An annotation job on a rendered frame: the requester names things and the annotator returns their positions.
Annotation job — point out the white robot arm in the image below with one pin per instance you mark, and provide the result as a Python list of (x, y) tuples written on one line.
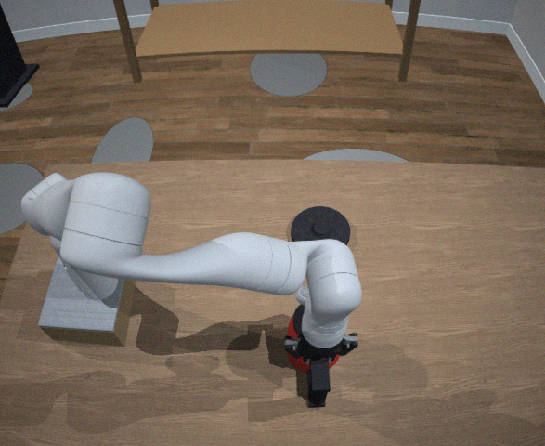
[(105, 231)]

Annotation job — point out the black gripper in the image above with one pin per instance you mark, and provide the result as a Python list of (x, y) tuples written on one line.
[(305, 349)]

